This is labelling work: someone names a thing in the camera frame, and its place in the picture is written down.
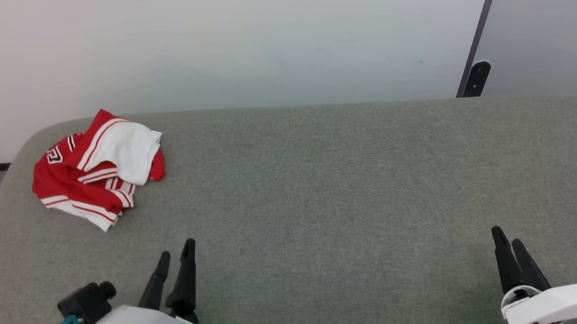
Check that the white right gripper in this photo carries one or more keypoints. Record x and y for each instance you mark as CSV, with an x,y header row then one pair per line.
x,y
558,308

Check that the red and white jersey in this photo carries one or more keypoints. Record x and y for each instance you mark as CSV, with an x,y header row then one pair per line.
x,y
69,178

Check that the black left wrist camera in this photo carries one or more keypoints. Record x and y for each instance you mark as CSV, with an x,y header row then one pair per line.
x,y
86,302

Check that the black door bracket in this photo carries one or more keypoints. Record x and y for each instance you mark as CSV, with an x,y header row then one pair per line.
x,y
477,78

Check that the dark door frame strip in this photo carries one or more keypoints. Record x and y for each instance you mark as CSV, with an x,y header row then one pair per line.
x,y
481,20

